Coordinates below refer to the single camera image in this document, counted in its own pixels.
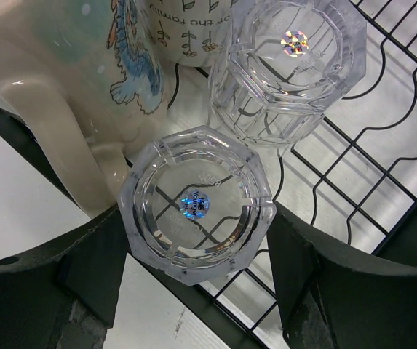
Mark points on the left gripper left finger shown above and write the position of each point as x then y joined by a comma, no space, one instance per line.
64,293

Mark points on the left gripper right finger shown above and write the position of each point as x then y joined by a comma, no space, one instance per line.
331,295

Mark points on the clear faceted glass front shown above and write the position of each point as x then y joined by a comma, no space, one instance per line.
196,205

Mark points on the clear faceted glass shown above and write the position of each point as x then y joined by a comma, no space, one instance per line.
283,64
196,205

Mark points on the cream mug with dragon print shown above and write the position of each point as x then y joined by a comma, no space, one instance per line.
83,77

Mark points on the clear faceted glass rear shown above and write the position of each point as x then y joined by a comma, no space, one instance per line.
283,64

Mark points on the cream mug with flower print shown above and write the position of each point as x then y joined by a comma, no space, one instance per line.
187,32

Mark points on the black wire dish rack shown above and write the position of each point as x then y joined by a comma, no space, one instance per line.
354,177

